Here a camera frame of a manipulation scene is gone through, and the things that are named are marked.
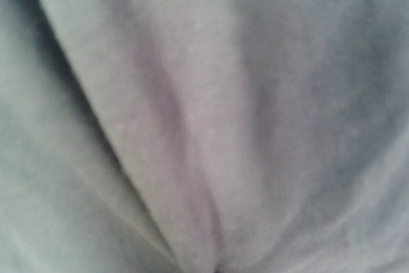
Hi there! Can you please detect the dark blue t-shirt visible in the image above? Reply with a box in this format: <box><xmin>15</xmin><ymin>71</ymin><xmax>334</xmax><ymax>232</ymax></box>
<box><xmin>1</xmin><ymin>0</ymin><xmax>408</xmax><ymax>272</ymax></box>

